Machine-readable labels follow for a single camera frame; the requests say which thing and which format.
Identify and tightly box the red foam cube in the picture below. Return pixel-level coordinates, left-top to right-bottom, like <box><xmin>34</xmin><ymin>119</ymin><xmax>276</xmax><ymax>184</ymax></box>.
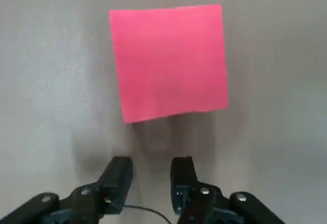
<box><xmin>108</xmin><ymin>4</ymin><xmax>229</xmax><ymax>125</ymax></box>

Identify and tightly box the thin black wire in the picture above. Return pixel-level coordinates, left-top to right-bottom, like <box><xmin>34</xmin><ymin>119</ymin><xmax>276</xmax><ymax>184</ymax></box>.
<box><xmin>124</xmin><ymin>204</ymin><xmax>172</xmax><ymax>224</ymax></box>

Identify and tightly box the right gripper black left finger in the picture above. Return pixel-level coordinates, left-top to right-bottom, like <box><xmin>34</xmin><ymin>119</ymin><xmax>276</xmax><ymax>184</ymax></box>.
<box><xmin>0</xmin><ymin>156</ymin><xmax>133</xmax><ymax>224</ymax></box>

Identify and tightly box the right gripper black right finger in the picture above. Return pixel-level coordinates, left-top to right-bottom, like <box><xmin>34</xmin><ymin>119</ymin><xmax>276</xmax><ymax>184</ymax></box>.
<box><xmin>170</xmin><ymin>156</ymin><xmax>286</xmax><ymax>224</ymax></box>

